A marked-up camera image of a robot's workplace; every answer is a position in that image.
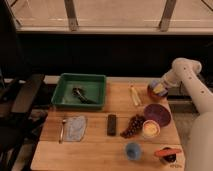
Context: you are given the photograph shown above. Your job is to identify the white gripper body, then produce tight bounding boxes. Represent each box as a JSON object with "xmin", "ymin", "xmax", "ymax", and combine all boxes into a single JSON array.
[{"xmin": 153, "ymin": 81, "xmax": 171, "ymax": 95}]

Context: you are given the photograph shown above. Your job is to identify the red bowl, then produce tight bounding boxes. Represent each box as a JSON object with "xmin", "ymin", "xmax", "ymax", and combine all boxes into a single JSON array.
[{"xmin": 147, "ymin": 85, "xmax": 168, "ymax": 101}]

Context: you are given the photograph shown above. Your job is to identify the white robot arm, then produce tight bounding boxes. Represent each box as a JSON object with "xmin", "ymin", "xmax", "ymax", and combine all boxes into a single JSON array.
[{"xmin": 160, "ymin": 58, "xmax": 213, "ymax": 171}]

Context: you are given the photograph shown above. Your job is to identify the purple plate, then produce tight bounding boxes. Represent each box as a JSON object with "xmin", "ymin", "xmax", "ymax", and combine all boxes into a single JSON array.
[{"xmin": 144, "ymin": 104, "xmax": 171, "ymax": 127}]

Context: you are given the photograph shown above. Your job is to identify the pale yellow banana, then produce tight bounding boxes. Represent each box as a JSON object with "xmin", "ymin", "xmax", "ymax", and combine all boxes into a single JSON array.
[{"xmin": 130, "ymin": 85, "xmax": 142, "ymax": 106}]

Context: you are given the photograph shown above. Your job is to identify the bunch of dark grapes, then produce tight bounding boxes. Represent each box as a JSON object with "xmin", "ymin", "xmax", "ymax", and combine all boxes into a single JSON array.
[{"xmin": 120, "ymin": 114, "xmax": 146, "ymax": 138}]

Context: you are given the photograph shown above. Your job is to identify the yellow cup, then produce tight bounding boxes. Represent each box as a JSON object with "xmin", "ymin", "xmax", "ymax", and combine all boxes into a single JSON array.
[{"xmin": 142, "ymin": 120, "xmax": 160, "ymax": 138}]

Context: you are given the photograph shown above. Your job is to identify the black rectangular block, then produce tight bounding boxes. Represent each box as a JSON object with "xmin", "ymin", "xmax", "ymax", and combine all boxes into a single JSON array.
[{"xmin": 107, "ymin": 114, "xmax": 117, "ymax": 136}]

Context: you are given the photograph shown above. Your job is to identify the orange carrot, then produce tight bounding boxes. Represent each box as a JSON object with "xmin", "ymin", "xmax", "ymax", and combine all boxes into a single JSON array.
[{"xmin": 154, "ymin": 148, "xmax": 182, "ymax": 157}]

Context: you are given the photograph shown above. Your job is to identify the green plastic tray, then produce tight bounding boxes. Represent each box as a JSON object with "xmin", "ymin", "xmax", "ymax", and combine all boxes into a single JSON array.
[{"xmin": 51, "ymin": 73, "xmax": 106, "ymax": 110}]

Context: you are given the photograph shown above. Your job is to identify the blue cup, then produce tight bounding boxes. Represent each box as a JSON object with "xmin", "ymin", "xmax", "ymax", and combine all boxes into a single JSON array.
[{"xmin": 125, "ymin": 142, "xmax": 142, "ymax": 161}]

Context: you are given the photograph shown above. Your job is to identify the black utensil in tray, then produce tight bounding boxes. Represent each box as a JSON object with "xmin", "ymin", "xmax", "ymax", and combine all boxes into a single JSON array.
[{"xmin": 72, "ymin": 87, "xmax": 95, "ymax": 104}]

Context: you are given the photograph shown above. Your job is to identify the blue grey cloth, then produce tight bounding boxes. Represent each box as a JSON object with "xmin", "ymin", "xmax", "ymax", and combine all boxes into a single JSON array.
[{"xmin": 66, "ymin": 116, "xmax": 87, "ymax": 142}]

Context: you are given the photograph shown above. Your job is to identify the metal spoon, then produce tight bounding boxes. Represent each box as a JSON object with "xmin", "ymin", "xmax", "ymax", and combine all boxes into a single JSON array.
[{"xmin": 59, "ymin": 118, "xmax": 67, "ymax": 144}]

